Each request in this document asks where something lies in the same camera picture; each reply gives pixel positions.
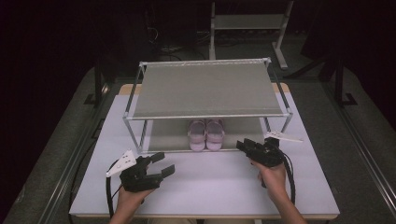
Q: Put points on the white metal stand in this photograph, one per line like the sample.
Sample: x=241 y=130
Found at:
x=249 y=21

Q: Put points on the grey two-tier shoe rack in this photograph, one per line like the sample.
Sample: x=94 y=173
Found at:
x=205 y=90

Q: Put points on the person's right hand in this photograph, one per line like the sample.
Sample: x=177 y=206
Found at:
x=274 y=180

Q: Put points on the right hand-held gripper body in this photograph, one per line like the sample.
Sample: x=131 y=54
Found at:
x=267 y=154

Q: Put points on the metal floor rail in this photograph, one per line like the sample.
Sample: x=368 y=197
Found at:
x=361 y=146
x=67 y=183

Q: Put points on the dark metal stand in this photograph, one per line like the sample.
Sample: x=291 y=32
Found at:
x=340 y=87
x=98 y=84

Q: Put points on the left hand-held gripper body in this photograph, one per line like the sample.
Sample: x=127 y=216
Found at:
x=138 y=180

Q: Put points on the person's left hand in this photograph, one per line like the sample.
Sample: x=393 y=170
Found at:
x=129 y=202

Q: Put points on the pink child sandal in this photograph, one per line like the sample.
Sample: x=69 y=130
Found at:
x=196 y=137
x=214 y=137

